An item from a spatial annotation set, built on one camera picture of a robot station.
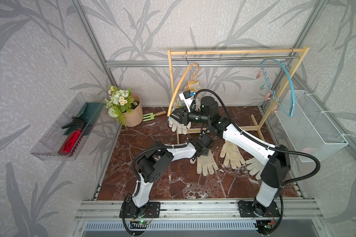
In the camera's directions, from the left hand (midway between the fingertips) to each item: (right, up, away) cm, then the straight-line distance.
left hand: (204, 148), depth 95 cm
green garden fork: (-39, +22, +20) cm, 49 cm away
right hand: (-19, +23, -26) cm, 40 cm away
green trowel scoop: (-61, +19, -23) cm, 68 cm away
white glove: (-18, +15, -6) cm, 24 cm away
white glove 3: (0, -8, -6) cm, 10 cm away
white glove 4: (+18, -4, -2) cm, 19 cm away
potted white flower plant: (-48, +27, -8) cm, 56 cm away
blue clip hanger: (+47, +47, +11) cm, 67 cm away
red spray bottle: (-58, +11, -35) cm, 69 cm away
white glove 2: (-6, +40, -3) cm, 40 cm away
